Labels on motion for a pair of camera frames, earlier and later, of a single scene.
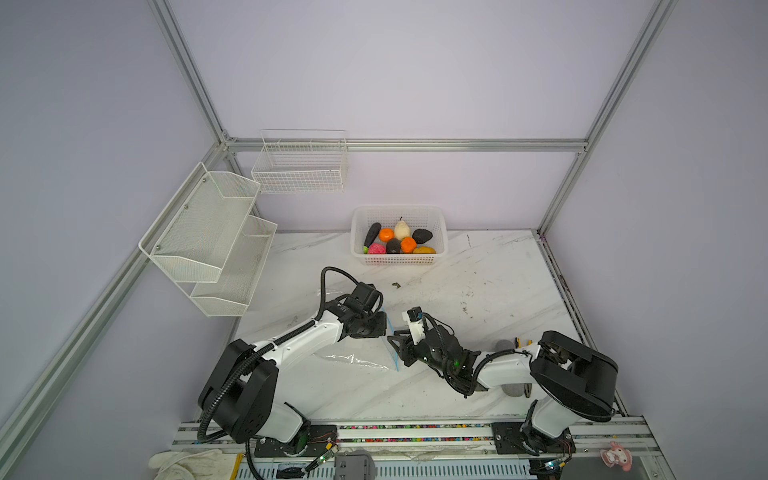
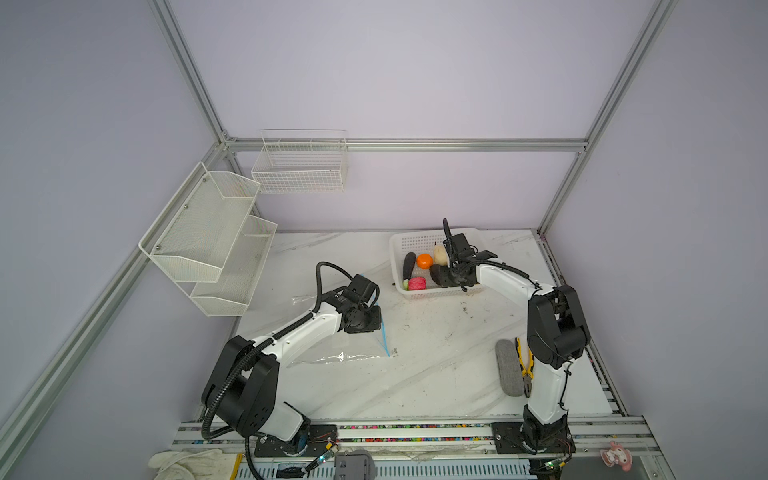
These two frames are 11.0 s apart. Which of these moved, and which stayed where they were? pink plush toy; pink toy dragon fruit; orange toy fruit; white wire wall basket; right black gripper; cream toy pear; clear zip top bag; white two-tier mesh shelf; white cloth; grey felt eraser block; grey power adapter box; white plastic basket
Moved: orange toy fruit; white plastic basket; cream toy pear; clear zip top bag; pink toy dragon fruit; right black gripper
Stayed: white wire wall basket; white cloth; grey power adapter box; white two-tier mesh shelf; grey felt eraser block; pink plush toy
